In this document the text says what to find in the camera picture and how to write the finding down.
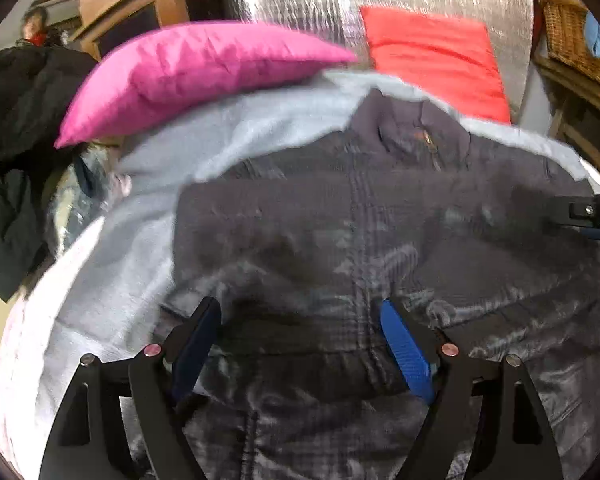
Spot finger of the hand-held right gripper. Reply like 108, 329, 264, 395
544, 184, 600, 245

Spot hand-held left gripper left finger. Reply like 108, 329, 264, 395
39, 296, 223, 480

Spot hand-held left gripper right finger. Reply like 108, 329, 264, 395
379, 299, 565, 480

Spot dark quilted zip jacket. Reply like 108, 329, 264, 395
152, 87, 600, 480

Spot wooden shelf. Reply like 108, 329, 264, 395
532, 55, 600, 186

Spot light grey blanket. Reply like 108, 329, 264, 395
0, 70, 600, 480

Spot wicker basket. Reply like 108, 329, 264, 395
540, 0, 600, 98

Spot light blue cloth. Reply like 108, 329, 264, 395
582, 10, 600, 59

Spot clear plastic bag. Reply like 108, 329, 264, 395
45, 140, 133, 261

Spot red pillow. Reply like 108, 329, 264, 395
358, 6, 512, 126

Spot dark grey jacket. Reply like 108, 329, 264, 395
0, 167, 53, 303

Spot pink pillow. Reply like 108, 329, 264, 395
54, 21, 361, 150

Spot dark green puffer jacket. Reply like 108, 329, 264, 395
0, 46, 101, 173

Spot silver foil insulation mat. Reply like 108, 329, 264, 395
222, 0, 538, 121

